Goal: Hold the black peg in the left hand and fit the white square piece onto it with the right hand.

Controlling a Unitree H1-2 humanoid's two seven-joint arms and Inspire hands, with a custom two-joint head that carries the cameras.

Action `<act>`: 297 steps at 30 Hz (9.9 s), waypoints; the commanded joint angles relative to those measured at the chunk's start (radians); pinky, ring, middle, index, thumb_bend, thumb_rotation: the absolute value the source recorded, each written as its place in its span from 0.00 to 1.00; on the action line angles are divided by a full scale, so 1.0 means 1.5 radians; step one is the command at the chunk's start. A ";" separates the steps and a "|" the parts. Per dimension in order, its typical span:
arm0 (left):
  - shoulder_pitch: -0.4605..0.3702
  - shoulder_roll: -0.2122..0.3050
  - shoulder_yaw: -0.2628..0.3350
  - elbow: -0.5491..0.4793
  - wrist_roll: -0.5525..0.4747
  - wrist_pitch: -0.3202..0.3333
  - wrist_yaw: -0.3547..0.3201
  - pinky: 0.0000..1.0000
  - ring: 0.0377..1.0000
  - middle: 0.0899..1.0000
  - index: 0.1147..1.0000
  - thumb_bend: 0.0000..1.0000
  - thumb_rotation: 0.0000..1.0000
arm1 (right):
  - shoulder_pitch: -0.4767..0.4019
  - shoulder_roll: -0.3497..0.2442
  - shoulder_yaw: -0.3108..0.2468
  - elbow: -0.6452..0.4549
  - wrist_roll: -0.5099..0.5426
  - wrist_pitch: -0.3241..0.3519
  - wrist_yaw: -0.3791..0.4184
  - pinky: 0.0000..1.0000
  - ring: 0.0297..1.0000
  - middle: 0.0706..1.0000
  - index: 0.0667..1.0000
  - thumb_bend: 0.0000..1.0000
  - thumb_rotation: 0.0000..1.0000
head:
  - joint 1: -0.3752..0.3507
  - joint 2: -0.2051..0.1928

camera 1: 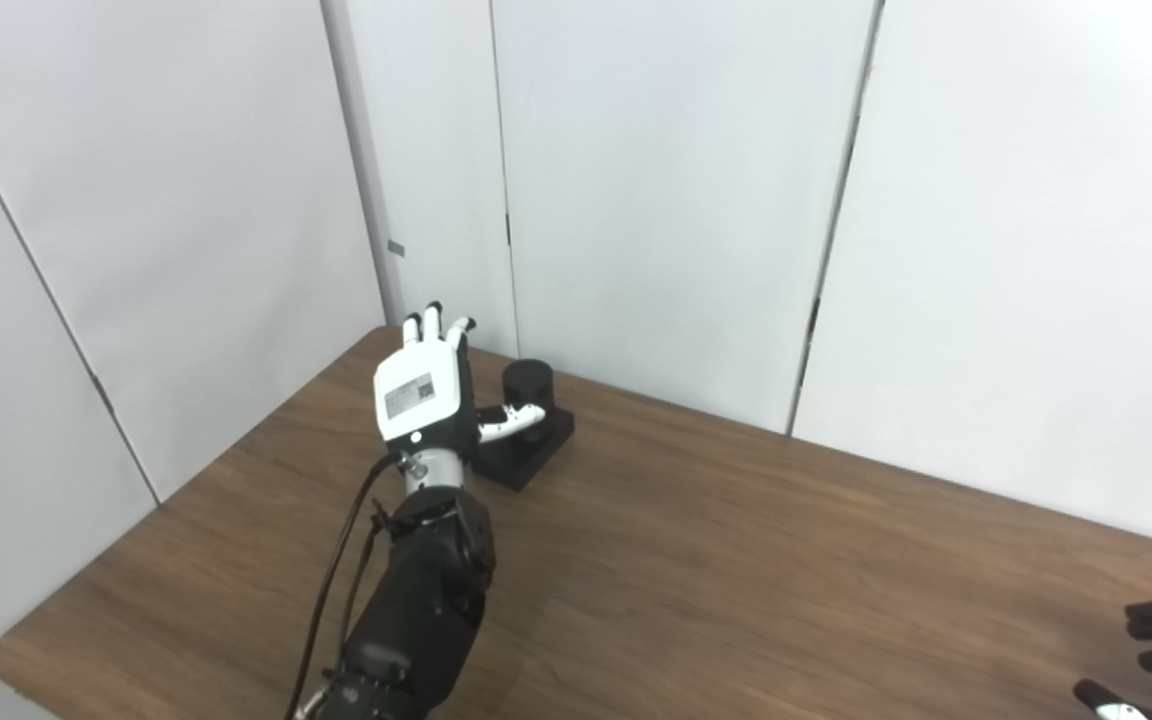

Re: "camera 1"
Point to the white and black left hand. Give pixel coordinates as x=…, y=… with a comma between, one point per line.
x=421, y=395

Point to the black peg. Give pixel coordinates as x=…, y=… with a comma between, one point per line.
x=528, y=385

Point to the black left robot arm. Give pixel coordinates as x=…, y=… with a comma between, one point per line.
x=421, y=610

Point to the grey wall post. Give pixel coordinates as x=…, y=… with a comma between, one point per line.
x=361, y=150

